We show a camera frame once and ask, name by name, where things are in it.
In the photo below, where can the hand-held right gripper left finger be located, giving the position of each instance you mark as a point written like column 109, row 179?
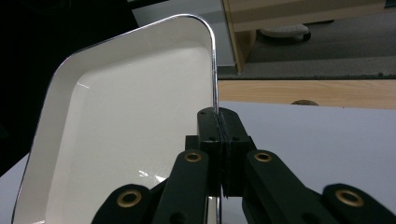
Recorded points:
column 211, row 140

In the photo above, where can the grey chair base foot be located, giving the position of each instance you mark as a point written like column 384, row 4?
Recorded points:
column 285, row 31

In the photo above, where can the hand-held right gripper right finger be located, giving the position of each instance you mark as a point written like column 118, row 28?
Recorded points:
column 235, row 143

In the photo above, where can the light wooden cabinet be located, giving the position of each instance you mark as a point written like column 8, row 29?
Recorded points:
column 280, row 12

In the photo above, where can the white rectangular tray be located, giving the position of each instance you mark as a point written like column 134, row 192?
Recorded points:
column 124, row 124

